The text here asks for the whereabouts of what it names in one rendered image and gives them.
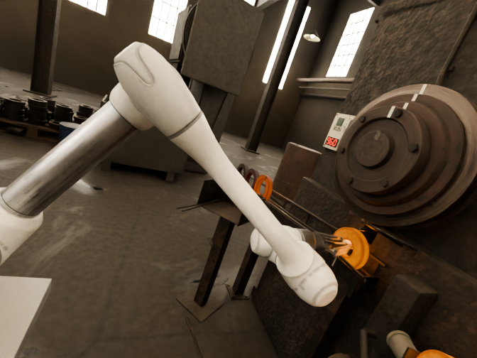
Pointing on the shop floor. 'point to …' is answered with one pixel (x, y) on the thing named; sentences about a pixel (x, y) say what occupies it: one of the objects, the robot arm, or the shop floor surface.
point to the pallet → (40, 116)
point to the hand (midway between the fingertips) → (350, 244)
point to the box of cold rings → (148, 152)
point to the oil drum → (294, 170)
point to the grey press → (214, 56)
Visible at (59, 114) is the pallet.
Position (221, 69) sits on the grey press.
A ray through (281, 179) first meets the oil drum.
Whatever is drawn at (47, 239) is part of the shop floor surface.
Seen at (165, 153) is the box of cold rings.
